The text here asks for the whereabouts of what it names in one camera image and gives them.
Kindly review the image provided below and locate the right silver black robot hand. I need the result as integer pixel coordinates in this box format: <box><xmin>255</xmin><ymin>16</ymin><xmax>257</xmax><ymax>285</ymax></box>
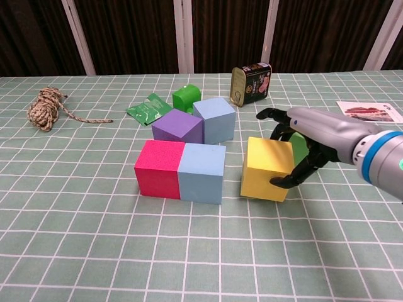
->
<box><xmin>256</xmin><ymin>106</ymin><xmax>366</xmax><ymax>189</ymax></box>

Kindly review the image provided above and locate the white metal frame post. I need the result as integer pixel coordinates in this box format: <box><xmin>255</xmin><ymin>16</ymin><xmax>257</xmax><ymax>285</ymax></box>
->
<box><xmin>174</xmin><ymin>0</ymin><xmax>195</xmax><ymax>74</ymax></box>
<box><xmin>363</xmin><ymin>0</ymin><xmax>403</xmax><ymax>70</ymax></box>
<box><xmin>259</xmin><ymin>0</ymin><xmax>280</xmax><ymax>69</ymax></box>
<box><xmin>61</xmin><ymin>0</ymin><xmax>96</xmax><ymax>76</ymax></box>

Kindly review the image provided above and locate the light blue foam cube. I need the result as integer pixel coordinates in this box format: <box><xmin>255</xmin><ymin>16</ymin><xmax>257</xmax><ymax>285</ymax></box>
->
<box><xmin>176</xmin><ymin>142</ymin><xmax>227</xmax><ymax>205</ymax></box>
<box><xmin>191</xmin><ymin>96</ymin><xmax>237</xmax><ymax>145</ymax></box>

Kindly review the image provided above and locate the black luncheon meat tin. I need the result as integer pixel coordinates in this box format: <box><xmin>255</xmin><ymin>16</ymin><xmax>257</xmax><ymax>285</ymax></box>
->
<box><xmin>230</xmin><ymin>62</ymin><xmax>273</xmax><ymax>108</ymax></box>

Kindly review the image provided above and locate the braided rope bundle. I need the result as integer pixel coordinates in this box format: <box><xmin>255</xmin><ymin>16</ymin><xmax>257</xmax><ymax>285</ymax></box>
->
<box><xmin>26</xmin><ymin>87</ymin><xmax>113</xmax><ymax>132</ymax></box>

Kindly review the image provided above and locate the postcard with red building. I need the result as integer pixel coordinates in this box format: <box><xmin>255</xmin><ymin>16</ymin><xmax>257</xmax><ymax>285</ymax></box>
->
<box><xmin>336</xmin><ymin>100</ymin><xmax>403</xmax><ymax>124</ymax></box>

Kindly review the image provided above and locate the purple foam cube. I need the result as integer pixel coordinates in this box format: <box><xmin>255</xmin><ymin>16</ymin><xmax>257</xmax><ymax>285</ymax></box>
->
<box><xmin>151</xmin><ymin>108</ymin><xmax>204</xmax><ymax>144</ymax></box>

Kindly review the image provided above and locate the green checked tablecloth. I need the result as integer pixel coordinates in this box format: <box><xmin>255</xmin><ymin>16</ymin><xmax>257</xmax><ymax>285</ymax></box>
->
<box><xmin>0</xmin><ymin>69</ymin><xmax>403</xmax><ymax>302</ymax></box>

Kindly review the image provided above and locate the green foil sachet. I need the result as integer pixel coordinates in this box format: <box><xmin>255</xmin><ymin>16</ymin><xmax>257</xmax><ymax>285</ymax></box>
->
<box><xmin>126</xmin><ymin>92</ymin><xmax>173</xmax><ymax>127</ymax></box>

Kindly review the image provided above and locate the pink foam cube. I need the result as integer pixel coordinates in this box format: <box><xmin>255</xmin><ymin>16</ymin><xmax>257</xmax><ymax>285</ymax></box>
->
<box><xmin>133</xmin><ymin>140</ymin><xmax>186</xmax><ymax>200</ymax></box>

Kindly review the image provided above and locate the yellow foam cube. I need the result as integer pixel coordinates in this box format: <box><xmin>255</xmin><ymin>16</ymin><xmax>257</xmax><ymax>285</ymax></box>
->
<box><xmin>240</xmin><ymin>136</ymin><xmax>295</xmax><ymax>203</ymax></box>

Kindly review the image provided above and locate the green foam cube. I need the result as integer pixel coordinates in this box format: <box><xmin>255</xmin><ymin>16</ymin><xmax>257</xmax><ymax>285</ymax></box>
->
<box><xmin>288</xmin><ymin>131</ymin><xmax>311</xmax><ymax>164</ymax></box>

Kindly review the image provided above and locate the green plastic building brick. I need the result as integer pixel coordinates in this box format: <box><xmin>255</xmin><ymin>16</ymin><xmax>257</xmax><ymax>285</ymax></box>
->
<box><xmin>171</xmin><ymin>84</ymin><xmax>202</xmax><ymax>115</ymax></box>

